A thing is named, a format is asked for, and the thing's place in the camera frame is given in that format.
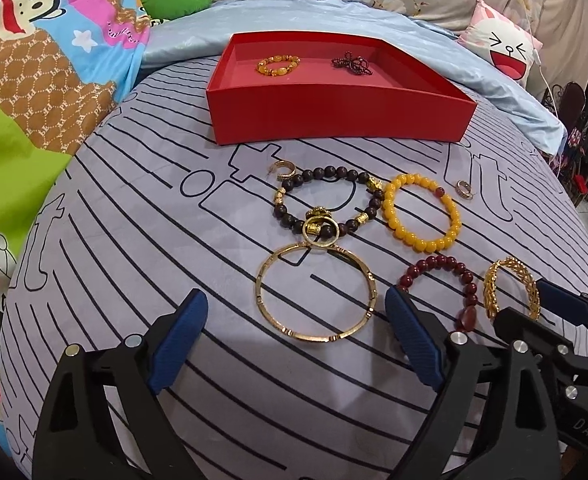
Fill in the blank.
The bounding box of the grey striped bed sheet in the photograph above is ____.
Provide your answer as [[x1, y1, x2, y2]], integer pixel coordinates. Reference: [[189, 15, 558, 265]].
[[1, 58, 588, 479]]

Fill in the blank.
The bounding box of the dark small-bead knotted bracelet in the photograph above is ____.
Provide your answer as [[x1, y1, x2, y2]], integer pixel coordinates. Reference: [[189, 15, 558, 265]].
[[331, 51, 374, 77]]

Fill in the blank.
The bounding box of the small gold hoop earring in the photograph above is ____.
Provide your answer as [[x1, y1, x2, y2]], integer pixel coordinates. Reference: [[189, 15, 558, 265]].
[[454, 180, 474, 200]]

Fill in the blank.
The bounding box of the white charging cable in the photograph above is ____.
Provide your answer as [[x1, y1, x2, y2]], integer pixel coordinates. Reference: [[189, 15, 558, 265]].
[[526, 19, 558, 111]]

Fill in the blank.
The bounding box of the beige curtain cloth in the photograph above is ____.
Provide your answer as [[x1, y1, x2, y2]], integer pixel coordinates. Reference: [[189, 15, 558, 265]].
[[526, 0, 588, 100]]

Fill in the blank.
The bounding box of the dark wood bead bracelet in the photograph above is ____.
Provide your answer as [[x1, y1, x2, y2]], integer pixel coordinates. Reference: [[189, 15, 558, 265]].
[[272, 164, 386, 240]]

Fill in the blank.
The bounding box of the pink white cartoon pillow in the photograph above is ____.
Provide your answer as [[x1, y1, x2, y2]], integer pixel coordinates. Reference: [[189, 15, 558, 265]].
[[457, 0, 542, 87]]

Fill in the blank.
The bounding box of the light blue blanket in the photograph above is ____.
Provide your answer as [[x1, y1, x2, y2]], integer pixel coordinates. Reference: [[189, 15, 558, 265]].
[[141, 0, 567, 155]]

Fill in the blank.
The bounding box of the amber gold bead bracelet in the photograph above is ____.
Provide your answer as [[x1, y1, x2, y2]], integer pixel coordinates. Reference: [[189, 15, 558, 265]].
[[255, 54, 302, 78]]

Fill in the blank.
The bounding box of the colourful cartoon monkey quilt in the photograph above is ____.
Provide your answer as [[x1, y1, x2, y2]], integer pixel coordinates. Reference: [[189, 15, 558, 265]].
[[0, 0, 151, 454]]

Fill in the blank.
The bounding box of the gold ornate ring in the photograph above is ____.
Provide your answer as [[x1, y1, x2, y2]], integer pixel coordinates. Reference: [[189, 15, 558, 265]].
[[301, 206, 338, 248]]

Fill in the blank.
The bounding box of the yellow bead bracelet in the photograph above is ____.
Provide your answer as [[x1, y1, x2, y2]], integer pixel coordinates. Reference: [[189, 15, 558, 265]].
[[380, 172, 464, 254]]

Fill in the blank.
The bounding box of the woven gold chain bracelet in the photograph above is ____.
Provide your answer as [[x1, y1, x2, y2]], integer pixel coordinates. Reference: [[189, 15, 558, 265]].
[[482, 254, 543, 322]]

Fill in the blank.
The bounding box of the thin gold bangle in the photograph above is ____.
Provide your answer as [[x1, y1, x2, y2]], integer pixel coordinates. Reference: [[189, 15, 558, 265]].
[[254, 242, 379, 344]]

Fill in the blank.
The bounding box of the red bead bracelet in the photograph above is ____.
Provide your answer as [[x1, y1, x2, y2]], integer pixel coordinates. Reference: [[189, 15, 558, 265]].
[[397, 252, 481, 334]]

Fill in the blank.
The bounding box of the red cardboard tray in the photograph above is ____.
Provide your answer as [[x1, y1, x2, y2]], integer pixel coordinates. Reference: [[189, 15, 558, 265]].
[[206, 32, 476, 145]]

